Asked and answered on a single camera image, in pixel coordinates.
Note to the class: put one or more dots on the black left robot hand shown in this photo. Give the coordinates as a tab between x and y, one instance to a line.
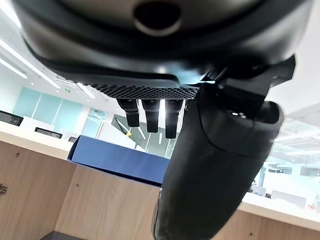
205	160

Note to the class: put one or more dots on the blue folder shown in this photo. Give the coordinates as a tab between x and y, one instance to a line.
117	157

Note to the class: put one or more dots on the light wood office cabinet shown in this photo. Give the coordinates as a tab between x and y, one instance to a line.
105	207

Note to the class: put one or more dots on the metal cabinet hinge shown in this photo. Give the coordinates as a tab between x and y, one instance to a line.
3	189

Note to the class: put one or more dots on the white-backed monitor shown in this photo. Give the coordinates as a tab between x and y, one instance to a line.
288	198

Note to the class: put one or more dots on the small black monitor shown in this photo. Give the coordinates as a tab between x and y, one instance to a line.
72	139

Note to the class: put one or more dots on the short ceiling light strip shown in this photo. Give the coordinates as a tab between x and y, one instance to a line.
86	90

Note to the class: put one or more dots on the green exit sign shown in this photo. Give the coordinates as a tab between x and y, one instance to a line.
67	90

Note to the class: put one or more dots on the wide black monitor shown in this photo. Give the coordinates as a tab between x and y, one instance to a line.
48	132

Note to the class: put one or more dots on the large black monitor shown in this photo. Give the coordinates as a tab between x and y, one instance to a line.
10	118

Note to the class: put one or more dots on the long ceiling light strip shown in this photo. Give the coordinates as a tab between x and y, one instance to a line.
30	62

